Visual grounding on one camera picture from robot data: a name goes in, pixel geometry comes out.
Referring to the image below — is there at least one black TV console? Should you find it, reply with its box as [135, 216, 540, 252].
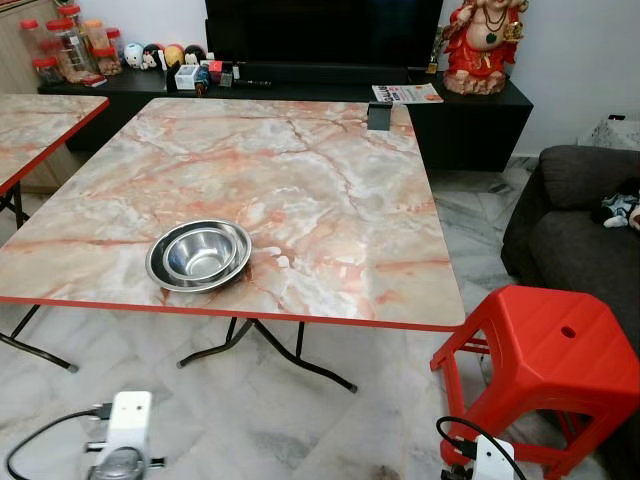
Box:
[38, 66, 534, 173]

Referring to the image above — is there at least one jar with orange contents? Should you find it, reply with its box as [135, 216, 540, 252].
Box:
[83, 18, 111, 51]

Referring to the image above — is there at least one dark grey sofa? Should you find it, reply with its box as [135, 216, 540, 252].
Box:
[501, 146, 640, 480]

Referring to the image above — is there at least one white round figurine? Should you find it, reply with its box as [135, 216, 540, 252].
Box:
[124, 42, 146, 70]

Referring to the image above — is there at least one black television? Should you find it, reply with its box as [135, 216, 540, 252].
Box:
[205, 0, 444, 71]

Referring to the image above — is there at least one large steel bowl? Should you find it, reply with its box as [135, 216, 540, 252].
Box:
[146, 219, 253, 294]

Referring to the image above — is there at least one large clear jar red lid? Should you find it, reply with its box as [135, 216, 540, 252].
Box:
[46, 18, 93, 83]

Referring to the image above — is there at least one white lace cloth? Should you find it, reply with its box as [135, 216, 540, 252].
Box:
[578, 115, 640, 151]

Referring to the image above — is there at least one small clear jar red lid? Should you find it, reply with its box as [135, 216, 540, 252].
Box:
[32, 56, 65, 87]

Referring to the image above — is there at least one red laughing Buddha statue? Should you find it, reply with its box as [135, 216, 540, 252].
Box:
[441, 0, 528, 97]

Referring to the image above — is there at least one small marble top table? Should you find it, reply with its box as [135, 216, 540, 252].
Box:
[0, 93, 110, 233]

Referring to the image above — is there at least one red plastic stool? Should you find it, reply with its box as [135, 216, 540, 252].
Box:
[431, 285, 640, 478]

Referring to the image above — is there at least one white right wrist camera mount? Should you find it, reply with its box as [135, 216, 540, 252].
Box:
[472, 436, 516, 480]

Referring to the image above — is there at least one printed magazine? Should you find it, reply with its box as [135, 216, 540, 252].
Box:
[372, 84, 444, 105]

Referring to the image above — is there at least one grey table clamp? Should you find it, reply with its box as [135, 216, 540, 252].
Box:
[367, 103, 393, 132]

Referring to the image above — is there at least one small steel bowl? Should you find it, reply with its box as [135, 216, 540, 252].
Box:
[162, 226, 242, 282]

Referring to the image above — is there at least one black and white figurine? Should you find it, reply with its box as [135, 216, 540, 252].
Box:
[143, 44, 166, 71]

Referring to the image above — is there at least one jar with brown contents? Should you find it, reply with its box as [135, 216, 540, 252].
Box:
[92, 44, 123, 77]

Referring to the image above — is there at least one black and white plush toy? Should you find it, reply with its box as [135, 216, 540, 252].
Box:
[600, 190, 639, 229]

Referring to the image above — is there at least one tall clear jar red lid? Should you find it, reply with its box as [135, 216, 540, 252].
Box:
[20, 18, 49, 61]

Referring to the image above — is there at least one marble top folding table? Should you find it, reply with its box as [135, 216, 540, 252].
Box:
[0, 97, 467, 393]

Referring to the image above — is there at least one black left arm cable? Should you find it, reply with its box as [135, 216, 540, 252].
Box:
[5, 403, 113, 480]

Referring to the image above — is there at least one small white box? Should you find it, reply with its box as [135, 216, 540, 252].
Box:
[174, 64, 199, 91]

